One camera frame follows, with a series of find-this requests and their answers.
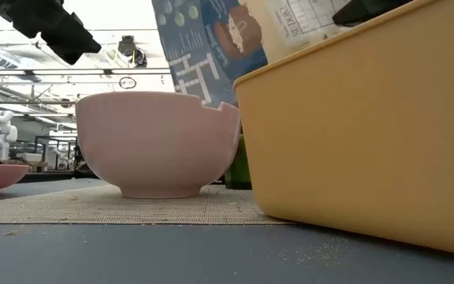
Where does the pink bowl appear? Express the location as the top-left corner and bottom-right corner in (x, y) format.
(75, 91), (242, 200)

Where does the blue Frosted Flakes cereal box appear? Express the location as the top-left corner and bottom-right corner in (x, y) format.
(151, 0), (354, 110)

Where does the black ceiling device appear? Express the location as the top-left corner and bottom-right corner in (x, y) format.
(117, 35), (137, 56)

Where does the yellow plastic tray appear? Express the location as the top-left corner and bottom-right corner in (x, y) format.
(233, 0), (454, 260)

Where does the grey woven placemat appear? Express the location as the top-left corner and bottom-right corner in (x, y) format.
(0, 184), (291, 226)

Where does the green glass cup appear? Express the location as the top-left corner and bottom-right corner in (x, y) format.
(225, 133), (252, 190)

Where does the black table frame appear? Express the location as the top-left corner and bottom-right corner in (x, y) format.
(17, 171), (94, 184)

